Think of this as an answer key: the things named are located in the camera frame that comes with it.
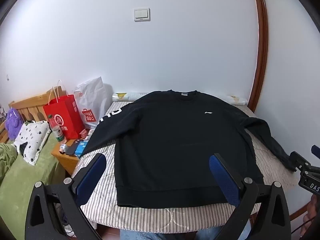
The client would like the plastic water bottle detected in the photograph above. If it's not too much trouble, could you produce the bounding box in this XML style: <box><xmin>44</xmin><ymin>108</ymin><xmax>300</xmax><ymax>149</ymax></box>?
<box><xmin>47</xmin><ymin>114</ymin><xmax>66</xmax><ymax>143</ymax></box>

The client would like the green bed sheet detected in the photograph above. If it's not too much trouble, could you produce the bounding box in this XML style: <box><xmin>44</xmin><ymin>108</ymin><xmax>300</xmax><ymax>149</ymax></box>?
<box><xmin>0</xmin><ymin>130</ymin><xmax>66</xmax><ymax>240</ymax></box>

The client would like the blue box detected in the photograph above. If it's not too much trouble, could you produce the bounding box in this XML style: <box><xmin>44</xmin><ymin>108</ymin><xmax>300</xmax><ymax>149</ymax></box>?
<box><xmin>75</xmin><ymin>141</ymin><xmax>89</xmax><ymax>158</ymax></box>

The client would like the striped quilted mattress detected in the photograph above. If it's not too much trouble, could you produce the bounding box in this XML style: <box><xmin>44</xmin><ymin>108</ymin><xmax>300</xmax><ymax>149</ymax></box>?
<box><xmin>65</xmin><ymin>100</ymin><xmax>304</xmax><ymax>231</ymax></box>

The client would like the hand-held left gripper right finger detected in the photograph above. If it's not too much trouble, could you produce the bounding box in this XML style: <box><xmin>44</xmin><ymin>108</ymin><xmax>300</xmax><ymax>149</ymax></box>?
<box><xmin>209</xmin><ymin>153</ymin><xmax>292</xmax><ymax>240</ymax></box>

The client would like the brown wooden door frame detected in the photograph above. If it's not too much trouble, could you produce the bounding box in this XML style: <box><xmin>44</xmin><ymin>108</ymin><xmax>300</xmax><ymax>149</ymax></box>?
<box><xmin>249</xmin><ymin>0</ymin><xmax>310</xmax><ymax>221</ymax></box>

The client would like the person's right hand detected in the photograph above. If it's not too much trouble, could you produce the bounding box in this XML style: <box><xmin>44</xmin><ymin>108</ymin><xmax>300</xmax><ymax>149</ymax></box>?
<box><xmin>307</xmin><ymin>194</ymin><xmax>320</xmax><ymax>227</ymax></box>

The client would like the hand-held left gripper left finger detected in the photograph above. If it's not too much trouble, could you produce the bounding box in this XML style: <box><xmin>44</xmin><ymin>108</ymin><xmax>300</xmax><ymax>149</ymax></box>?
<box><xmin>24</xmin><ymin>152</ymin><xmax>107</xmax><ymax>240</ymax></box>

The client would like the wooden nightstand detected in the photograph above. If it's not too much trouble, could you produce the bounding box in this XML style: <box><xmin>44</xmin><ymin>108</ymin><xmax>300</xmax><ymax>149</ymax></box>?
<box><xmin>51</xmin><ymin>130</ymin><xmax>87</xmax><ymax>177</ymax></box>

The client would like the dark phone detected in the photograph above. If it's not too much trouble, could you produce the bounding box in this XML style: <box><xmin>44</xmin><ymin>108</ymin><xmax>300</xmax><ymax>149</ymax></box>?
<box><xmin>65</xmin><ymin>140</ymin><xmax>80</xmax><ymax>156</ymax></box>

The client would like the wooden headboard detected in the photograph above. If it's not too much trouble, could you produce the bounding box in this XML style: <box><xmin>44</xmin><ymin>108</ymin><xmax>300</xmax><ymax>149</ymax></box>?
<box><xmin>0</xmin><ymin>86</ymin><xmax>68</xmax><ymax>143</ymax></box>

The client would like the purple plush toy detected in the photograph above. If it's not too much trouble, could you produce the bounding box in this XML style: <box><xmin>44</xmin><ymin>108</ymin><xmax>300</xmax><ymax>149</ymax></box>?
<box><xmin>5</xmin><ymin>107</ymin><xmax>24</xmax><ymax>140</ymax></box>

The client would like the red paper bag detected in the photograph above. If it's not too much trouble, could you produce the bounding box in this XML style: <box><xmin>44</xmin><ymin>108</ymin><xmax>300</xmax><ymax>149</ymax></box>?
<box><xmin>43</xmin><ymin>80</ymin><xmax>84</xmax><ymax>140</ymax></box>

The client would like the white flower print pillow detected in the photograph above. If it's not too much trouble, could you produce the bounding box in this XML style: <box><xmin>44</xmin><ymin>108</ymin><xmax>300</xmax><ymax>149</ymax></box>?
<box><xmin>13</xmin><ymin>120</ymin><xmax>52</xmax><ymax>166</ymax></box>

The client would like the black sweatshirt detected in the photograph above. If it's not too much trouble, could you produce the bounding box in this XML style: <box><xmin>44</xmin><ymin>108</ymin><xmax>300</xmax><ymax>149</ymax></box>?
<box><xmin>80</xmin><ymin>89</ymin><xmax>297</xmax><ymax>209</ymax></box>

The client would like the white light switch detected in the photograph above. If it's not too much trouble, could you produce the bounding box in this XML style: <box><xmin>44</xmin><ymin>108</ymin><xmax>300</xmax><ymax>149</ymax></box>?
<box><xmin>133</xmin><ymin>7</ymin><xmax>151</xmax><ymax>22</ymax></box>

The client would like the white plastic shopping bag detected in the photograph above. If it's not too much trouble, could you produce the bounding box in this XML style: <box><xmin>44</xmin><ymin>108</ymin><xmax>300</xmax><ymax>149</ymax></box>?
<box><xmin>73</xmin><ymin>77</ymin><xmax>113</xmax><ymax>130</ymax></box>

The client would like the black cable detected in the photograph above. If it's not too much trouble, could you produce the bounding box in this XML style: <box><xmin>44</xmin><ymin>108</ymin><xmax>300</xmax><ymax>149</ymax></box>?
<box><xmin>291</xmin><ymin>219</ymin><xmax>316</xmax><ymax>238</ymax></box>

